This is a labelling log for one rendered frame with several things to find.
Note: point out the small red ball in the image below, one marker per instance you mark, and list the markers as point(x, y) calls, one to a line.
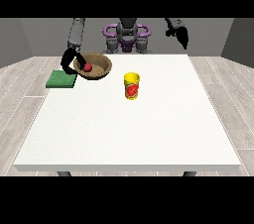
point(87, 67)

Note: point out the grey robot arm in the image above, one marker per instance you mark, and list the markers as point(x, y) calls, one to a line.
point(75, 34)
point(173, 23)

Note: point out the grey robot trunk purple rings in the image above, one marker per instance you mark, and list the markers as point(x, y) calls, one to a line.
point(127, 38)

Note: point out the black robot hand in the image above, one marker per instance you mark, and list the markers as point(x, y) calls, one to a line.
point(181, 37)
point(68, 61)

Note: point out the dark table leg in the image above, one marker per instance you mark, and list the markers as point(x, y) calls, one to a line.
point(64, 173)
point(190, 173)

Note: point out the brown wooden bowl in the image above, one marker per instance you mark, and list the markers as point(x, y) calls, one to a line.
point(96, 66)

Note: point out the yellow cup with melon print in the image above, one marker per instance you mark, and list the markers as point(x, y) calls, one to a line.
point(131, 86)

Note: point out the green square pad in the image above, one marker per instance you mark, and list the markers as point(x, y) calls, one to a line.
point(61, 79)

